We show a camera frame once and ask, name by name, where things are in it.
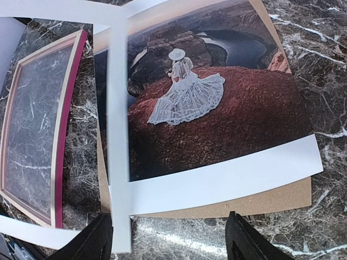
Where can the light wooden picture frame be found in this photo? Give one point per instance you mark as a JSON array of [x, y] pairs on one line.
[[34, 129]]

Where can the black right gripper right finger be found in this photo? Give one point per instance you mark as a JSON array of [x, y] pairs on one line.
[[244, 242]]

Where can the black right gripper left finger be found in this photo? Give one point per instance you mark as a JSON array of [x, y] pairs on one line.
[[94, 242]]

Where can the brown cardboard backing board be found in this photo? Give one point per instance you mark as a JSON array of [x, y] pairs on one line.
[[287, 197]]

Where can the white mat board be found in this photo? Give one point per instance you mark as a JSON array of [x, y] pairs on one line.
[[116, 18]]

